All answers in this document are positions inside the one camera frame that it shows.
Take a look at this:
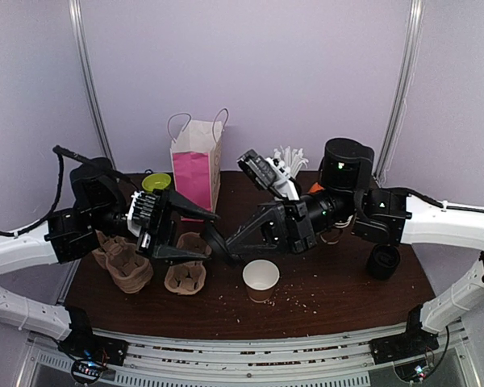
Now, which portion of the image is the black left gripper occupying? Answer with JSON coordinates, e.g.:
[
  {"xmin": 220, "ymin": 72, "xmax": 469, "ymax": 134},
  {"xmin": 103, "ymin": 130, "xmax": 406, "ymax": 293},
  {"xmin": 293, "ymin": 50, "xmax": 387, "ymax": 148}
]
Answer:
[{"xmin": 90, "ymin": 188, "xmax": 219, "ymax": 266}]

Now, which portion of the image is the black cup lid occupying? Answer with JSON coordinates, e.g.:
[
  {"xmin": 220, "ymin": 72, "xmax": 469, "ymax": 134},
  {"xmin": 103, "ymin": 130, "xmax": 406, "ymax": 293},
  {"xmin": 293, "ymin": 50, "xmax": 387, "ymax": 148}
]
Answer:
[{"xmin": 201, "ymin": 222, "xmax": 236, "ymax": 267}]

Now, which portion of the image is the single brown paper cup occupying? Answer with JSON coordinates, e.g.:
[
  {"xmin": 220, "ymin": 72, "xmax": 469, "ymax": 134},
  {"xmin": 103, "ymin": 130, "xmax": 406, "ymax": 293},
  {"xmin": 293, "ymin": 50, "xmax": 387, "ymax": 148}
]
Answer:
[{"xmin": 242, "ymin": 260, "xmax": 280, "ymax": 303}]

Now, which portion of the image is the single pulp cup carrier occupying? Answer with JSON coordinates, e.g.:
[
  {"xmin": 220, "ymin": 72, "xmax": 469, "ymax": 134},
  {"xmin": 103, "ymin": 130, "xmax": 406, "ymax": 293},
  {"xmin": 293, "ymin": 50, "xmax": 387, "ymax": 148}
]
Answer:
[{"xmin": 164, "ymin": 232, "xmax": 211, "ymax": 296}]

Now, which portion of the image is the stack of pulp cup carriers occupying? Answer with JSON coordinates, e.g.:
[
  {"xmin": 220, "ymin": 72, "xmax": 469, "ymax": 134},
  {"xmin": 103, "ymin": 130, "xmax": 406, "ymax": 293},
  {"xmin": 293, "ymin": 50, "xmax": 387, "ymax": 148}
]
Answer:
[{"xmin": 92, "ymin": 231, "xmax": 154, "ymax": 294}]

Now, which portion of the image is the stack of brown paper cups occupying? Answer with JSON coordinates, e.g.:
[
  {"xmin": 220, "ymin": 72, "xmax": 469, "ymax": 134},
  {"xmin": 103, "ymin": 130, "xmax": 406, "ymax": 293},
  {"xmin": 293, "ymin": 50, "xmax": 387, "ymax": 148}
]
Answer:
[{"xmin": 319, "ymin": 218, "xmax": 352, "ymax": 245}]

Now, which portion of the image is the stack of black cup lids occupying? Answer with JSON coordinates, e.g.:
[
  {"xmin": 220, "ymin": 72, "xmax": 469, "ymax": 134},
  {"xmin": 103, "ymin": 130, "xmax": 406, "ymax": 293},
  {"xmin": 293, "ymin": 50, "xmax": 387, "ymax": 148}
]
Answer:
[{"xmin": 365, "ymin": 244, "xmax": 400, "ymax": 281}]

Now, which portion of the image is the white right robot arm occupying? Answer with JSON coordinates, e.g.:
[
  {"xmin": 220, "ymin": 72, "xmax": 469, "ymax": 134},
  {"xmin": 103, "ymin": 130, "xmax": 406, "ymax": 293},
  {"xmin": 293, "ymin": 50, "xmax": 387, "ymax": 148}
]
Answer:
[{"xmin": 226, "ymin": 138, "xmax": 484, "ymax": 356}]

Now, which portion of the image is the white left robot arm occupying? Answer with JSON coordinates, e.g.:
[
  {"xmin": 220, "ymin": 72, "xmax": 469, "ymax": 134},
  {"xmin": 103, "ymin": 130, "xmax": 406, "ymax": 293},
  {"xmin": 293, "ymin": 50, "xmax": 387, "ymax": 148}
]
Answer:
[{"xmin": 0, "ymin": 156, "xmax": 218, "ymax": 358}]

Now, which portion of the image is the green plastic bowl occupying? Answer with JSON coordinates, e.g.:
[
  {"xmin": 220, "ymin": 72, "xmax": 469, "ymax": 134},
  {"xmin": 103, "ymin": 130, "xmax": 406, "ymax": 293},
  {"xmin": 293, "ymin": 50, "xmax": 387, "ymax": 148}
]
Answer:
[{"xmin": 142, "ymin": 173, "xmax": 172, "ymax": 193}]

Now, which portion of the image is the white pink paper bag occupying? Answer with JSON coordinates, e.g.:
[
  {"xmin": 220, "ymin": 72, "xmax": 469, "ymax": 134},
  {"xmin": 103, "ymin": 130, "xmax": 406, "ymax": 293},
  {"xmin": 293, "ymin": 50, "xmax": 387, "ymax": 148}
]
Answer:
[{"xmin": 170, "ymin": 107, "xmax": 229, "ymax": 212}]

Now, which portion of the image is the orange plastic bowl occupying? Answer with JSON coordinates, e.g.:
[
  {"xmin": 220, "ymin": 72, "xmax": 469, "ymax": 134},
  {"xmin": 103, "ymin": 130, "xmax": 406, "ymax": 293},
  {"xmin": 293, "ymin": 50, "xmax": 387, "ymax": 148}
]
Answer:
[{"xmin": 308, "ymin": 182, "xmax": 324, "ymax": 194}]

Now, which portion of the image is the glass jar of straws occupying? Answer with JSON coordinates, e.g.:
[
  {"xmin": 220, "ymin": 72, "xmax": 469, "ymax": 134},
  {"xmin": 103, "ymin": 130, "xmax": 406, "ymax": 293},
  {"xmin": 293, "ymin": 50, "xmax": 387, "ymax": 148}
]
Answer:
[{"xmin": 273, "ymin": 146, "xmax": 309, "ymax": 178}]

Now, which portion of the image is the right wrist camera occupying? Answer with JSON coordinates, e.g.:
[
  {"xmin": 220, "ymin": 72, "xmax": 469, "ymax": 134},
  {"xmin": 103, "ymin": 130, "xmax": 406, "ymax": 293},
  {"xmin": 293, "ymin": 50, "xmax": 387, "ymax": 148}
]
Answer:
[{"xmin": 237, "ymin": 149, "xmax": 301, "ymax": 201}]

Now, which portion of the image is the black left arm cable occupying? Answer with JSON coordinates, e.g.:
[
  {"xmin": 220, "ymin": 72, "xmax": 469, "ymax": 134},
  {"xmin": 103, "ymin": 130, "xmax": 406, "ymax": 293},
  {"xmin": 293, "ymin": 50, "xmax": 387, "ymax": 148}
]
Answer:
[{"xmin": 0, "ymin": 144, "xmax": 118, "ymax": 239}]

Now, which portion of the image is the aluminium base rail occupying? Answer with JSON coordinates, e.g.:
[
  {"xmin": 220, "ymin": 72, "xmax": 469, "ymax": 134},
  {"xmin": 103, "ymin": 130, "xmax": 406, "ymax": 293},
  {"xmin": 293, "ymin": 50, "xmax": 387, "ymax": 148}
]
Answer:
[{"xmin": 23, "ymin": 326, "xmax": 469, "ymax": 387}]

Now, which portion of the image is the aluminium frame post right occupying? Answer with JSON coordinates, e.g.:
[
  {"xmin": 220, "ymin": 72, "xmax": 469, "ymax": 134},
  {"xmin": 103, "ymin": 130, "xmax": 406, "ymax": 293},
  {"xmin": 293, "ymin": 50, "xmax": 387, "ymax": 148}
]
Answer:
[{"xmin": 374, "ymin": 0, "xmax": 425, "ymax": 185}]

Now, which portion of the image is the aluminium frame post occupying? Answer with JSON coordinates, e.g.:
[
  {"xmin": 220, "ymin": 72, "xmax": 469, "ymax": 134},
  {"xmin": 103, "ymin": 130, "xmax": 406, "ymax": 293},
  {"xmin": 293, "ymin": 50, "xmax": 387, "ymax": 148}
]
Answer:
[
  {"xmin": 374, "ymin": 0, "xmax": 425, "ymax": 185},
  {"xmin": 68, "ymin": 0, "xmax": 116, "ymax": 168}
]

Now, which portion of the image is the aluminium frame post left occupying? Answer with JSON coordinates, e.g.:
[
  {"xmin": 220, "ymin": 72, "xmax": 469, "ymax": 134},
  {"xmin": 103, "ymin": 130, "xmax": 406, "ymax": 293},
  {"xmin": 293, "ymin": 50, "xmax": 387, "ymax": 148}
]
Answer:
[{"xmin": 68, "ymin": 0, "xmax": 116, "ymax": 168}]

